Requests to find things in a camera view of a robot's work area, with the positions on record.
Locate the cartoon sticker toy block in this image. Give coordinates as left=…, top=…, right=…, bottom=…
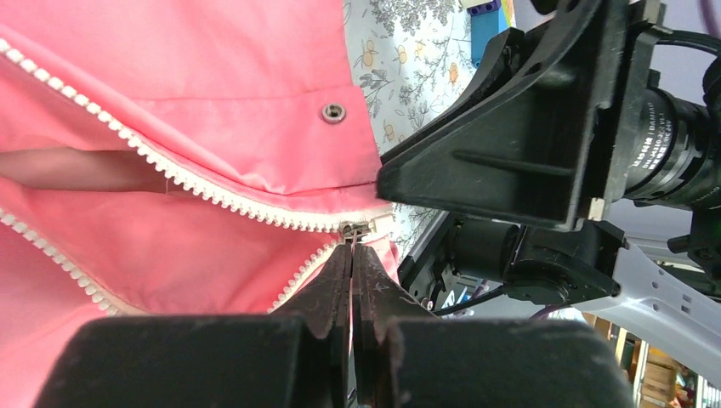
left=461, top=0, right=515, bottom=68

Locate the pink zip-up jacket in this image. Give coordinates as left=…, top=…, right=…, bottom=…
left=1, top=1, right=398, bottom=407

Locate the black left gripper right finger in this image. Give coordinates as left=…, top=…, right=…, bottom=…
left=352, top=245, right=633, bottom=407

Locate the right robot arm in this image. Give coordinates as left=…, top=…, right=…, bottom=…
left=378, top=1, right=720, bottom=384

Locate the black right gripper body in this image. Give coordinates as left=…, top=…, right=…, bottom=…
left=585, top=1, right=720, bottom=220

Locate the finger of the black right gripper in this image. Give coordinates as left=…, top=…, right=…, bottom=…
left=441, top=28, right=536, bottom=135
left=377, top=1, right=612, bottom=231

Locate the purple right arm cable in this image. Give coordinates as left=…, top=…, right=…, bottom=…
left=467, top=0, right=721, bottom=325

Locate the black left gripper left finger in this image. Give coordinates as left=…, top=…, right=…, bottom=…
left=35, top=244, right=352, bottom=407

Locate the floral patterned table mat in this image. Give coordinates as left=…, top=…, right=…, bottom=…
left=342, top=0, right=480, bottom=260

